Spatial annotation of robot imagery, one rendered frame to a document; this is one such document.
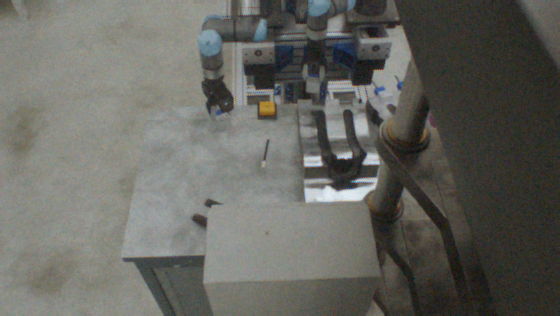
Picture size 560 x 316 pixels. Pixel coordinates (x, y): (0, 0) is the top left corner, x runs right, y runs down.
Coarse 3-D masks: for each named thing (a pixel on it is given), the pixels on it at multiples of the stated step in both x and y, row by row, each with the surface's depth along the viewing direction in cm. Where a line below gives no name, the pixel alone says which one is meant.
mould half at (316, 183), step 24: (312, 120) 181; (336, 120) 180; (360, 120) 180; (312, 144) 171; (336, 144) 170; (360, 144) 170; (312, 168) 162; (312, 192) 163; (336, 192) 163; (360, 192) 163
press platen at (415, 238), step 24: (384, 216) 106; (408, 216) 107; (384, 240) 104; (408, 240) 102; (432, 240) 102; (408, 264) 99; (432, 264) 99; (432, 288) 95; (432, 312) 92; (456, 312) 92
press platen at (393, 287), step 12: (384, 252) 128; (384, 264) 126; (396, 264) 126; (384, 276) 124; (396, 276) 124; (384, 288) 122; (396, 288) 122; (408, 288) 122; (384, 300) 120; (396, 300) 120; (408, 300) 120; (384, 312) 121; (396, 312) 118; (408, 312) 118
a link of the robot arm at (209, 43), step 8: (208, 32) 148; (216, 32) 148; (200, 40) 145; (208, 40) 145; (216, 40) 146; (200, 48) 147; (208, 48) 146; (216, 48) 147; (200, 56) 150; (208, 56) 148; (216, 56) 149; (208, 64) 151; (216, 64) 151
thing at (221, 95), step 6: (210, 84) 159; (216, 84) 159; (222, 84) 160; (216, 90) 159; (222, 90) 159; (216, 96) 158; (222, 96) 159; (228, 96) 160; (222, 102) 159; (228, 102) 159; (222, 108) 158; (228, 108) 159
